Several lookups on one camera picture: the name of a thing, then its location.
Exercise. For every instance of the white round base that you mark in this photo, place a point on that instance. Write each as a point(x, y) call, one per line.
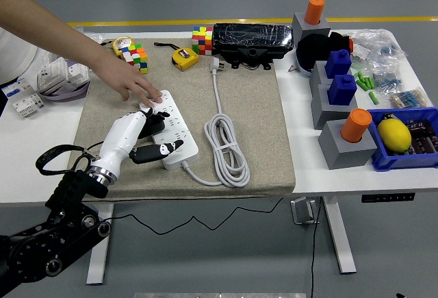
point(302, 68)

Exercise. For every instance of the grey-brown fabric mat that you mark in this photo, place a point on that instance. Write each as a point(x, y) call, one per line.
point(246, 123)

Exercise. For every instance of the twisted colourful puzzle cube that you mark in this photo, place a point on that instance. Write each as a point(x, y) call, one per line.
point(137, 56)

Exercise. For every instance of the white power strip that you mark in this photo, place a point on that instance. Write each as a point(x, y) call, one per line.
point(170, 106)

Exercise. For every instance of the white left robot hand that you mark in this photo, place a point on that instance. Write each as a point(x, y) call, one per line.
point(118, 140)

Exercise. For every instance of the small green cylinder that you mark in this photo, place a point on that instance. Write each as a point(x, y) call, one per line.
point(358, 75)
point(373, 97)
point(365, 83)
point(359, 83)
point(371, 84)

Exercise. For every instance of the blue plastic bin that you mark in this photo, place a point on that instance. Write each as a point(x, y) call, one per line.
point(393, 161)

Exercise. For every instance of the square colourful puzzle cube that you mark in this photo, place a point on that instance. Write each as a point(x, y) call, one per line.
point(202, 41)

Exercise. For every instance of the clear bag white pieces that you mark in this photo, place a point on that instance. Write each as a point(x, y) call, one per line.
point(360, 51)

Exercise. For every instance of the yellow tape measure white face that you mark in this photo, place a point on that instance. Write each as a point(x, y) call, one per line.
point(122, 42)

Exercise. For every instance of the yellow lemon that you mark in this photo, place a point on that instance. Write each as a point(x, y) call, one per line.
point(393, 135)

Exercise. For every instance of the black plastic bracket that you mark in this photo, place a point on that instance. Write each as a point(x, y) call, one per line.
point(251, 55)

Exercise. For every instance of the orange cylinder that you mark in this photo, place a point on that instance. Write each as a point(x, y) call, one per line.
point(315, 8)
point(356, 125)

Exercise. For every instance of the small metal screws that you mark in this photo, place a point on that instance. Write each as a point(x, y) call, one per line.
point(292, 68)

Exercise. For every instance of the black wrapped box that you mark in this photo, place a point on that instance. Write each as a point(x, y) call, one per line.
point(253, 37)

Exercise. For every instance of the yellow tape measure black face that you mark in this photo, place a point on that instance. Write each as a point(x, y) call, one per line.
point(184, 59)

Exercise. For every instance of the person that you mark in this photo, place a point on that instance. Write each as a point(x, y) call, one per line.
point(13, 58)

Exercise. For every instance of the clear bag tan resistors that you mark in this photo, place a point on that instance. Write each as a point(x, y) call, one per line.
point(410, 100)

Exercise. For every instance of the empty clear plastic bag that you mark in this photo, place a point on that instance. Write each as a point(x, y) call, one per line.
point(93, 37)

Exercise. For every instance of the black power adapter plug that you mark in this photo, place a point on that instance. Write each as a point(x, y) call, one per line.
point(155, 128)

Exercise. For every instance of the person's forearm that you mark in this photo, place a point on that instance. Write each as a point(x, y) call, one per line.
point(51, 27)

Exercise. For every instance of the white wall socket panel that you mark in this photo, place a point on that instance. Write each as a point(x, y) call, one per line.
point(51, 76)
point(77, 73)

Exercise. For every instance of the small black white figure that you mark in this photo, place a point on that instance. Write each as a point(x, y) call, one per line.
point(388, 117)

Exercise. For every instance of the white table leg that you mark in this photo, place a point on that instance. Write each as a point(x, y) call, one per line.
point(340, 236)
point(97, 263)

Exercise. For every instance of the small red piece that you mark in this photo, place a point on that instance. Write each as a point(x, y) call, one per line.
point(350, 44)

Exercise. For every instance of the blue block with knob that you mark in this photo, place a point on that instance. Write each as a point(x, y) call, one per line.
point(338, 65)
point(342, 89)

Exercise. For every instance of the silver metal hook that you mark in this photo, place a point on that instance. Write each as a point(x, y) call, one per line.
point(301, 210)

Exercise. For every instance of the dark brown components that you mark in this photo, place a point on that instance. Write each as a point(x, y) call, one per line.
point(424, 137)

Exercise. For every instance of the black table control panel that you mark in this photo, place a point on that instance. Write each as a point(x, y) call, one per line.
point(388, 198)

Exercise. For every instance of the person's hand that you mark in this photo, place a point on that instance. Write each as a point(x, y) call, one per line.
point(130, 82)

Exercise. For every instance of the grey block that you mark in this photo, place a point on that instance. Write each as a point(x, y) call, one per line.
point(342, 150)
point(302, 25)
point(318, 73)
point(325, 109)

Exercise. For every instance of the black fabric cap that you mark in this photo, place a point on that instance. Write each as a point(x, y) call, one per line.
point(315, 49)

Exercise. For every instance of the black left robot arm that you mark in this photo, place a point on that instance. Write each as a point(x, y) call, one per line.
point(68, 222)

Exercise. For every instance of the clear bag blue components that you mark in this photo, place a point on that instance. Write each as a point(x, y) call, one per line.
point(386, 49)
point(386, 78)

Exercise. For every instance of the white circuit breaker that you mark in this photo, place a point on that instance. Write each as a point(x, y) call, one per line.
point(24, 102)

